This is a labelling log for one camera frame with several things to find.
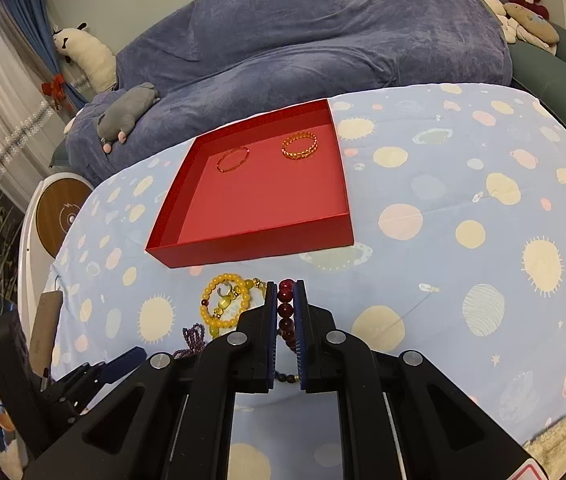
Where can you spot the black chair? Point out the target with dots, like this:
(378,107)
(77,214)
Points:
(8,360)

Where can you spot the blue curtain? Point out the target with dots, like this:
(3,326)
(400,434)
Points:
(28,25)

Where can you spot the cream fluffy rug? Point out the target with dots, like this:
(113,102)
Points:
(563,440)

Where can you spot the thin red gold bangle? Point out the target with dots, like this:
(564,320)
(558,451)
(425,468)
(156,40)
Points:
(219,164)

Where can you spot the red curtain bow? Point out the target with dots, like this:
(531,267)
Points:
(55,87)

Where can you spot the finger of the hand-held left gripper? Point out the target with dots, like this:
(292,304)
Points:
(123,360)

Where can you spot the brown leather case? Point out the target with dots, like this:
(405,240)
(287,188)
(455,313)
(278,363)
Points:
(45,325)

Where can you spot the planet print tablecloth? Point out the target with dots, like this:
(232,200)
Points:
(463,185)

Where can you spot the red cardboard box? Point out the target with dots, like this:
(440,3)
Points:
(263,200)

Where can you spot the white plush toy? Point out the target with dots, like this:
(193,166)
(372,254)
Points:
(93,60)

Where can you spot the grey plush mouse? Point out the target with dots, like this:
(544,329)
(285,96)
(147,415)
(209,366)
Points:
(123,112)

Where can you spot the blue-grey sofa cover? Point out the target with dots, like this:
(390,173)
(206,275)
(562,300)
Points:
(313,25)

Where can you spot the beige plush toy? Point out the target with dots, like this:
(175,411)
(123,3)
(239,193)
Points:
(533,25)

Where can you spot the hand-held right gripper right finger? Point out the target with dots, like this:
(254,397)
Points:
(301,340)

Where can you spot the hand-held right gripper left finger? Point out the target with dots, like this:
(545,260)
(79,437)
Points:
(270,340)

